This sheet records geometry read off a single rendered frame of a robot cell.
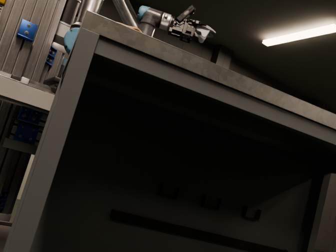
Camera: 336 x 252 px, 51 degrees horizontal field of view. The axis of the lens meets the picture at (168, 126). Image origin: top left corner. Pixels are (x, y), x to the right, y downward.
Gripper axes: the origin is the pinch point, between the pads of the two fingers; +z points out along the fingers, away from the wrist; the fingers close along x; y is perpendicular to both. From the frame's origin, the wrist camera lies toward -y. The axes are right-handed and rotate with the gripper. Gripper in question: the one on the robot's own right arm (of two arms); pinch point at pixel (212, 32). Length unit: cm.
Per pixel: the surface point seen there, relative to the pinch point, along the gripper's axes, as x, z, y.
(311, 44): -302, 194, -218
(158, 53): 73, -21, 54
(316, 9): -211, 149, -205
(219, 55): -410, 82, -212
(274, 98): 65, 10, 52
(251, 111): 65, 5, 58
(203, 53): -415, 55, -209
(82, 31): 77, -37, 56
